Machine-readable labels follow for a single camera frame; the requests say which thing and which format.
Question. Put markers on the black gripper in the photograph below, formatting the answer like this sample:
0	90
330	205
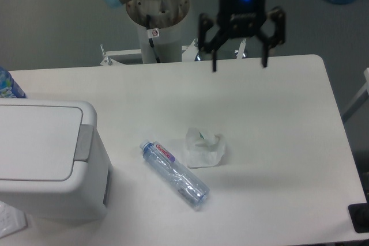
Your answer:
242	4

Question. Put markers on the white push-lid trash can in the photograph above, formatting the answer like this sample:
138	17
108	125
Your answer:
53	161

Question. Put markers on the crumpled white tissue pack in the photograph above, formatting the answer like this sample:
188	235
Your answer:
203	148

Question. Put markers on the clear plastic water bottle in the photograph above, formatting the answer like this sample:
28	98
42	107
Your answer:
182	180

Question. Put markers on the black clamp device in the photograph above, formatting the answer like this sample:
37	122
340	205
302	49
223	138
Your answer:
359	217

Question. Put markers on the blue labelled bottle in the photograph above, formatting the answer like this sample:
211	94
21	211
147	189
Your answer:
9	87

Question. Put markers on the white frame leg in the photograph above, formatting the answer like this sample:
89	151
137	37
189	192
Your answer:
357	100

